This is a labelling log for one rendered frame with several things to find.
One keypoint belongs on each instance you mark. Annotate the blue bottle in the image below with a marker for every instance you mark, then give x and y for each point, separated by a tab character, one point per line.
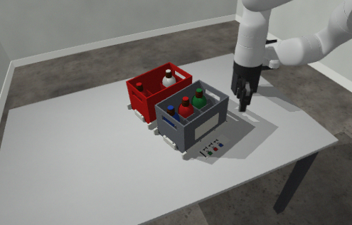
172	113

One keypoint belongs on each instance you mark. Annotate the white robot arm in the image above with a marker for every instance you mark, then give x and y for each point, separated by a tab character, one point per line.
250	50

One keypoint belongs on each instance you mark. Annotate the grey paper strip with colored squares and marks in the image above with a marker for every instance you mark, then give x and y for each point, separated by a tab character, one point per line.
213	146

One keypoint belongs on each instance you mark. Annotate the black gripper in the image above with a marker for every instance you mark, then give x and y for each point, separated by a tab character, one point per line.
245	75

